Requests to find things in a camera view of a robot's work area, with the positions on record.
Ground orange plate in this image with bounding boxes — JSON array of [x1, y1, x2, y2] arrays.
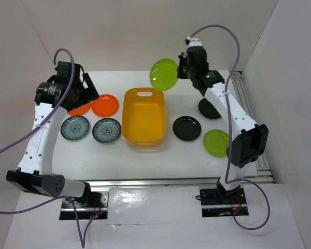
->
[[91, 94, 119, 117], [68, 103, 92, 116]]

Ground green plate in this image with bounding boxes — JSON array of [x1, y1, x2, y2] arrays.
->
[[149, 58, 178, 91], [203, 129, 229, 158]]

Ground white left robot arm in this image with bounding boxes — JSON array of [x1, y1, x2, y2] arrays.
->
[[6, 61, 99, 207]]

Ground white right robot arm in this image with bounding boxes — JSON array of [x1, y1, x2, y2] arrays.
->
[[177, 37, 268, 203]]

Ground yellow plastic bin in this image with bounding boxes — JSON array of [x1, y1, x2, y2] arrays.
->
[[122, 88, 166, 147]]

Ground large blue floral plate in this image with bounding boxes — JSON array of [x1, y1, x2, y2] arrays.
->
[[60, 115, 90, 141]]

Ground black plate far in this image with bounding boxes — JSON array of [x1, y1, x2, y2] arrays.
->
[[198, 98, 221, 120]]

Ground black plate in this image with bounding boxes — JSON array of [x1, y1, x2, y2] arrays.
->
[[173, 116, 202, 142], [198, 98, 221, 120]]

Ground small blue floral plate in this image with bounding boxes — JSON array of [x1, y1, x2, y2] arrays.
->
[[92, 118, 121, 144]]

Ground black plate near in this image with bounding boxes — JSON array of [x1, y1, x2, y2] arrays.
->
[[173, 116, 202, 142]]

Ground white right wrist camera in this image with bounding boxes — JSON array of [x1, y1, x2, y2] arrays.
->
[[185, 37, 203, 48]]

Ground front aluminium rail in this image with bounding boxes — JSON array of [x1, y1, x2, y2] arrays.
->
[[64, 171, 274, 188]]

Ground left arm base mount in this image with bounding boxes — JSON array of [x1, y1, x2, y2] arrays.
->
[[59, 190, 109, 220]]

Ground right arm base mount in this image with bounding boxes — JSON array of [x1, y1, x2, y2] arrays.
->
[[195, 188, 249, 218]]

